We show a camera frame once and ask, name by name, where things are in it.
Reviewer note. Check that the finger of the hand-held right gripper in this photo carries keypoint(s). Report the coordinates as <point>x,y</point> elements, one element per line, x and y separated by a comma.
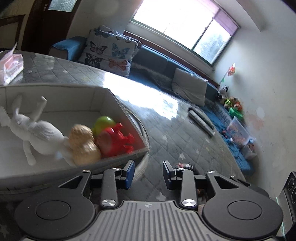
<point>254,188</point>

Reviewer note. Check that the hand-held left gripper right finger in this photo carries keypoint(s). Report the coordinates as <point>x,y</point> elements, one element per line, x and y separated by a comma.
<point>166,174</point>

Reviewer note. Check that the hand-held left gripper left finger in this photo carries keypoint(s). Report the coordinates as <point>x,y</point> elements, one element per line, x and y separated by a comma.
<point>130,173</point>

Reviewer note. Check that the small dark doll figure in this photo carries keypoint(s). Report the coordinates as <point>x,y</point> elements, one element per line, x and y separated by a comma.
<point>183,166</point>

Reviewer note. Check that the red plastic toy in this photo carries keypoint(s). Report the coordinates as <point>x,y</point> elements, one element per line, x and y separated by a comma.
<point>113,141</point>

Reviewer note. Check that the orange rubber toy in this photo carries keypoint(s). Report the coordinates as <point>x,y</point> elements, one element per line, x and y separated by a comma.
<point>83,146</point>

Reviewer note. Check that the green round toy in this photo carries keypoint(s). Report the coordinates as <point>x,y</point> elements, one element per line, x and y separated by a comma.
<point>104,124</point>

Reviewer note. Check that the black cardboard box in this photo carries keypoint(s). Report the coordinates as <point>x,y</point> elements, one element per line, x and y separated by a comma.
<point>97,99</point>

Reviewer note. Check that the white horse toy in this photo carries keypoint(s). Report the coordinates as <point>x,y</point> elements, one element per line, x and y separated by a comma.
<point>39,134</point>

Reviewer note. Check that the grey quilted desktop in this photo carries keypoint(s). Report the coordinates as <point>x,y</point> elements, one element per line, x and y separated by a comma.
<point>180,143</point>

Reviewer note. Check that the small clear plastic bin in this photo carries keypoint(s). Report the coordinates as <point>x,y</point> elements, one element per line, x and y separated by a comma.
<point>249,150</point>

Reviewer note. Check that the large clear plastic bin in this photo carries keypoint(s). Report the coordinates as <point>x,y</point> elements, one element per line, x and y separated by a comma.
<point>240,132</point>

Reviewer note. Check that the remote controls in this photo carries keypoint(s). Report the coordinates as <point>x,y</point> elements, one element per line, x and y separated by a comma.
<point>200,125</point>

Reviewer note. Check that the dark remote control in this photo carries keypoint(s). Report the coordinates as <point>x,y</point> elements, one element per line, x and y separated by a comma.
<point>203,115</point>

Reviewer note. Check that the pile of plush toys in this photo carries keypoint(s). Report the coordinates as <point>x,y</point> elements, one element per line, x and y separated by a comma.
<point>233,102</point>

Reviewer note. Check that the plain grey pillow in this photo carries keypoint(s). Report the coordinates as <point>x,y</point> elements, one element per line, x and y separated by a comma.
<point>189,87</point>

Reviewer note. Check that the black and white plush toy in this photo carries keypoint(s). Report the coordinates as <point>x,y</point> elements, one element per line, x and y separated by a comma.
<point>223,91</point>

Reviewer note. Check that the blue sofa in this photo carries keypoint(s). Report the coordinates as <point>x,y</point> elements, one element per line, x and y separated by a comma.
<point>152,60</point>

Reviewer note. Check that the colourful pinwheel decoration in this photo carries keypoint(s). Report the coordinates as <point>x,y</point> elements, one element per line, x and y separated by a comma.
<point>231,70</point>

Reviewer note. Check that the butterfly print pillow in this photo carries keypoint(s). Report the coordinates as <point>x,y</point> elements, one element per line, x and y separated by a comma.
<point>124,38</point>
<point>104,53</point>

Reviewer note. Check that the window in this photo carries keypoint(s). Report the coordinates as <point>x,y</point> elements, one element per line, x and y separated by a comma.
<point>180,23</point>

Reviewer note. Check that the pink tissue pack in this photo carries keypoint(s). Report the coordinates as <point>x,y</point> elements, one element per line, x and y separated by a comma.
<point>10,67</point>

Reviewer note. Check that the dark wooden door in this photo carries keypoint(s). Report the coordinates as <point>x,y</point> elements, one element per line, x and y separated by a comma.
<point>39,25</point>

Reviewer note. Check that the dark wooden cabinet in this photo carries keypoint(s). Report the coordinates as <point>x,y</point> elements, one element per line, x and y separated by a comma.
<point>11,30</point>

